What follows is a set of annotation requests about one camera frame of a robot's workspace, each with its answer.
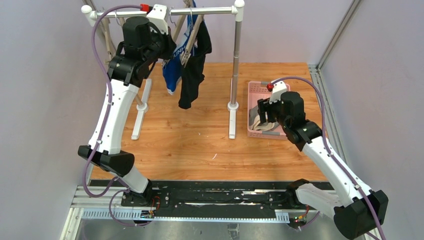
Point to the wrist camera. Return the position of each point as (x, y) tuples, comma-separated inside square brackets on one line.
[(276, 87), (159, 16)]

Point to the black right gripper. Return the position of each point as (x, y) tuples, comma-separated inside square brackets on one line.
[(265, 108)]

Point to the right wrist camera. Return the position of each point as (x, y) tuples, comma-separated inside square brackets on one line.
[(276, 87)]

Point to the blue underwear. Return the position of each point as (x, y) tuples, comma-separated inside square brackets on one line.
[(171, 69)]

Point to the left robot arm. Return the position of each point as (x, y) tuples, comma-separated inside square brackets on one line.
[(143, 44)]

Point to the metal clothes rack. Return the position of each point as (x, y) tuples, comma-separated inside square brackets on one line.
[(237, 10)]

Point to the black underwear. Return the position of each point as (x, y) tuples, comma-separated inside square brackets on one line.
[(192, 74)]

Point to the empty beige hanger left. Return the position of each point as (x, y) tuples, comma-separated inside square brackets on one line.
[(110, 48)]

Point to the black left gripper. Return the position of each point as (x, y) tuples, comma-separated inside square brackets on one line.
[(168, 44)]

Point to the pink plastic basket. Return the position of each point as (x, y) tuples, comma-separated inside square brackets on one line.
[(260, 124)]

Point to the beige hanger with black underwear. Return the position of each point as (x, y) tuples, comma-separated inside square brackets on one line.
[(185, 55)]

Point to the beige clip hanger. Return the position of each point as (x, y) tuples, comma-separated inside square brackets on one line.
[(119, 20)]

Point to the beige hanger with blue underwear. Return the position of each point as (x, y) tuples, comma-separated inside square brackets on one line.
[(180, 21)]

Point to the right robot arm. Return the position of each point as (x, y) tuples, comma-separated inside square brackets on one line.
[(355, 208)]

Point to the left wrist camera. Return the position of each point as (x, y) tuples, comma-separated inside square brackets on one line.
[(159, 16)]

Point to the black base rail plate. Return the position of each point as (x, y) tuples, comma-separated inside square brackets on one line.
[(209, 200)]

